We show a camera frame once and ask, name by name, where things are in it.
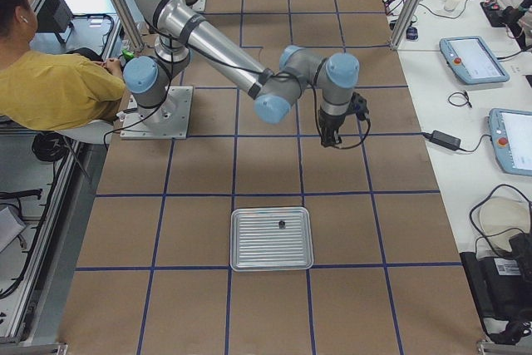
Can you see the silver ribbed metal tray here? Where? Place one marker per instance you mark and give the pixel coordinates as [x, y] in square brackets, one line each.
[258, 244]

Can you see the blue teach pendant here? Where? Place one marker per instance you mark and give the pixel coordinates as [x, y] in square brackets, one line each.
[472, 61]
[510, 132]

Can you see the white chair seat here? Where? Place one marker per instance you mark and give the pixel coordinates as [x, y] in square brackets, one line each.
[92, 133]

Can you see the black power adapter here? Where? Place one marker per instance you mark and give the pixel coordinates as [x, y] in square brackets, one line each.
[447, 141]

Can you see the black equipment box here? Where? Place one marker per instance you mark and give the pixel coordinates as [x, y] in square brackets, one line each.
[501, 296]

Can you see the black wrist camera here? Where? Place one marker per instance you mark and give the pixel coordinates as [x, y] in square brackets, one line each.
[358, 107]

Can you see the blue teach pendant lower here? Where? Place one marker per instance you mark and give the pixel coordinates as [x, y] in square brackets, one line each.
[510, 132]

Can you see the blue teach pendant upper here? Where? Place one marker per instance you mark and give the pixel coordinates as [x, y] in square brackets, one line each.
[472, 61]

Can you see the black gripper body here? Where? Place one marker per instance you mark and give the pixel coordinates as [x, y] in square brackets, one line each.
[331, 123]

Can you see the person in yellow shirt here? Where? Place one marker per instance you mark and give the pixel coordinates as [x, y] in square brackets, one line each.
[46, 92]

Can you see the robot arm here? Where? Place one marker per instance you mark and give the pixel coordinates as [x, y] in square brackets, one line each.
[182, 31]

